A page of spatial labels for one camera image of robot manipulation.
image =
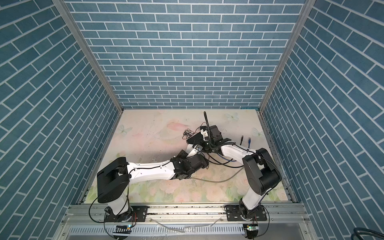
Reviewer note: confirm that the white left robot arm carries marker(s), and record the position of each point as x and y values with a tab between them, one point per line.
113	179

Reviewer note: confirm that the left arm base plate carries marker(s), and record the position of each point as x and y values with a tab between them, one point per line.
132	213

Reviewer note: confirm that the aluminium corner post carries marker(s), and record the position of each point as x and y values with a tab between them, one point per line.
74	29
303	16

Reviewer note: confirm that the aluminium corner post left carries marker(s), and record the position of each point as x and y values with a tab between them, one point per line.
74	29

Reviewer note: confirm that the black power adapter with cable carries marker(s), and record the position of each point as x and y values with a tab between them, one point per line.
188	133

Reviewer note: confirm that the white box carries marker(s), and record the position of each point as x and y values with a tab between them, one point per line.
193	150

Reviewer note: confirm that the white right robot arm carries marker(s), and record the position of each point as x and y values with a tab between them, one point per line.
261	171

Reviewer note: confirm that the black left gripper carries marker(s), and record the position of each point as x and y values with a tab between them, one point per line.
183	156

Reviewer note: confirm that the black network switch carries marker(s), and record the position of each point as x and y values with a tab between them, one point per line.
197	139

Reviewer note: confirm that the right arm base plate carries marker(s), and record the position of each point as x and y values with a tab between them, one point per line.
246	212

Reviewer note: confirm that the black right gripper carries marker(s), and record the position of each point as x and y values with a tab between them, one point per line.
203	149

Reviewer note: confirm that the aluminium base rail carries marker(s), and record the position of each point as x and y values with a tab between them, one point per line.
210	221

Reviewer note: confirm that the aluminium corner post right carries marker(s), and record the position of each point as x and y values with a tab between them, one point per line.
303	16

